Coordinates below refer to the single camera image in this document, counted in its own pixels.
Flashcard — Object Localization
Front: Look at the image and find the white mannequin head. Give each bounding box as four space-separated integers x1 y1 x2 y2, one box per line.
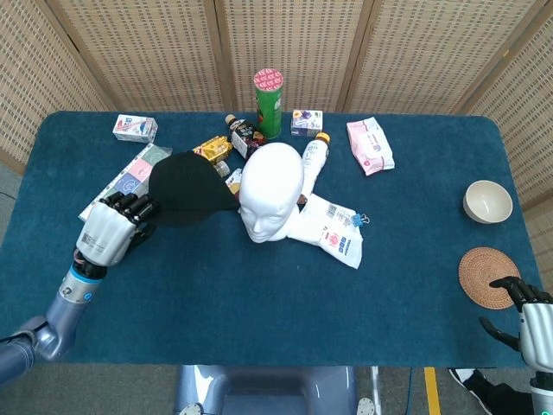
238 143 304 245

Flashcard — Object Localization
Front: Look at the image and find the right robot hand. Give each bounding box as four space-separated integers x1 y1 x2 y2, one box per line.
478 276 553 371

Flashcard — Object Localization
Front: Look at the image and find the long pastel tissue multipack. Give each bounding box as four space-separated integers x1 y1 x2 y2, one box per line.
78 143 174 222

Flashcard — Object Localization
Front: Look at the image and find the beige bowl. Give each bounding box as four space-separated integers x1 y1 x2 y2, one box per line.
462 180 514 225

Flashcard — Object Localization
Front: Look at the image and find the purple white small box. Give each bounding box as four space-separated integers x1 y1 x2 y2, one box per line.
290 109 324 137

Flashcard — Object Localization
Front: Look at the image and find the round woven coaster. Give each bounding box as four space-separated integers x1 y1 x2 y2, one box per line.
458 246 522 310

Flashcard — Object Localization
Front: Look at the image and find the white blue small carton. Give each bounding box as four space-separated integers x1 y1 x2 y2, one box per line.
112 113 159 144

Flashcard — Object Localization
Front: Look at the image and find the black baseball cap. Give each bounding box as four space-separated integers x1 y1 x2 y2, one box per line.
148 150 241 229

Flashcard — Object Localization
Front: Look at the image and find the green chips can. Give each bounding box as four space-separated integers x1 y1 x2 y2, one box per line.
252 68 285 140

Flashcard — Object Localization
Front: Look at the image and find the black shoe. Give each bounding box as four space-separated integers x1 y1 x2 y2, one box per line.
448 367 533 415

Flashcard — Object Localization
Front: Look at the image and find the bamboo folding screen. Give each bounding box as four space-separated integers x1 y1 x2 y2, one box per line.
0 0 553 299

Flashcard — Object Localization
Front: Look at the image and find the white orange snack packet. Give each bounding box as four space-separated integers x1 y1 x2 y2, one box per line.
224 168 245 195

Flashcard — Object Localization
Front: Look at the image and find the pink wet wipes pack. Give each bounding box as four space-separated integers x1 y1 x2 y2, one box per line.
346 118 396 177

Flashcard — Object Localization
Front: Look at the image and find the blue table cloth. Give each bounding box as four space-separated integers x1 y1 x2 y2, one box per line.
0 110 553 369

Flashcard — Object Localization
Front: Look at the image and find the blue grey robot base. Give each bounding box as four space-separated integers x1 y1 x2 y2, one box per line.
174 365 359 415

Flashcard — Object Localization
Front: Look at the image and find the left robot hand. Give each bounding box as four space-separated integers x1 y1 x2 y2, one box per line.
74 192 162 267

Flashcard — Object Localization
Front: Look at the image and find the dark drink bottle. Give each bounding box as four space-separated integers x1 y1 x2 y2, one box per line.
224 113 266 159

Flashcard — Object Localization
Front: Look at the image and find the white bottle orange cap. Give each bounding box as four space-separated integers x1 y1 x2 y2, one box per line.
300 132 331 196

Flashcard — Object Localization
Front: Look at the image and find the gold snack bag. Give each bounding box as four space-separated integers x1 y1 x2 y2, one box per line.
192 136 233 163

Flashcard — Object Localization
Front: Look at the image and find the white printed plastic bag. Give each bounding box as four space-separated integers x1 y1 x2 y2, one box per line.
286 192 365 270

